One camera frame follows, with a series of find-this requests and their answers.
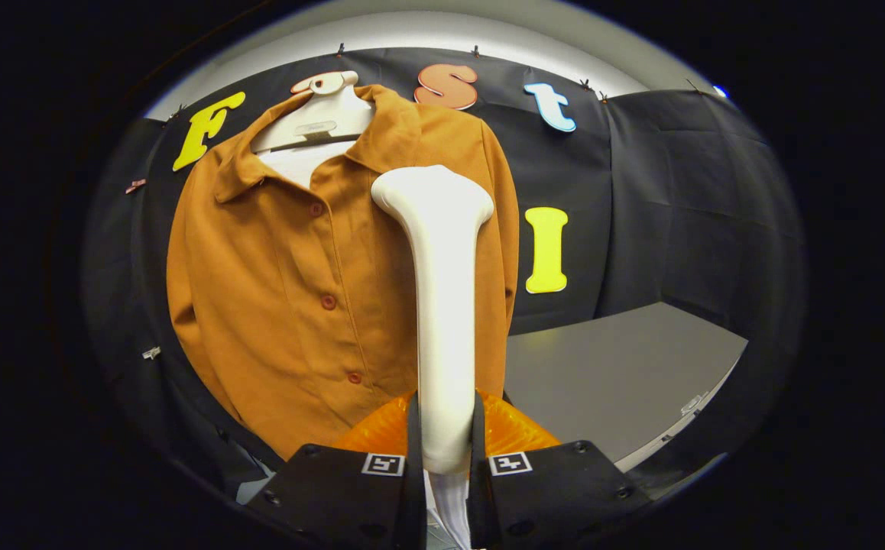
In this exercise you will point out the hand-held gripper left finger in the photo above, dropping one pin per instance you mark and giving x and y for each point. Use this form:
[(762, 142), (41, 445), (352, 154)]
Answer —
[(335, 496)]

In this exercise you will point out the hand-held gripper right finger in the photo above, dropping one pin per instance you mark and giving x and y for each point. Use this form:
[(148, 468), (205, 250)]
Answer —
[(557, 496)]

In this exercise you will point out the orange button-up shirt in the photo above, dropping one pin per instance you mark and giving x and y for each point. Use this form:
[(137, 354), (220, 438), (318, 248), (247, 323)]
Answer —
[(282, 305)]

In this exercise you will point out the white garment steamer head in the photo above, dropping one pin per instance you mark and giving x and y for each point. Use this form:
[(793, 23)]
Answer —
[(446, 305)]

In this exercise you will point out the white garment hanger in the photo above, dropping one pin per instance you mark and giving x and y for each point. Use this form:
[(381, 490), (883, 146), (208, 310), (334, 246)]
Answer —
[(320, 122)]

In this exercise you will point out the small white clip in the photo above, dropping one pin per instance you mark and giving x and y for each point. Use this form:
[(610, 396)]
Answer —
[(151, 353)]

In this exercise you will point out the black backdrop cloth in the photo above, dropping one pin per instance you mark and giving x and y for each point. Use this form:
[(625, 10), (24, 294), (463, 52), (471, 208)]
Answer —
[(679, 229)]

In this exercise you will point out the small red clip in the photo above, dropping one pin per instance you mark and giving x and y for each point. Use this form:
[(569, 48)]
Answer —
[(135, 185)]

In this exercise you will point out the small ceiling light panel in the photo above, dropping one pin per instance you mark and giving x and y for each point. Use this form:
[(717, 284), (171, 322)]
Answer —
[(721, 92)]

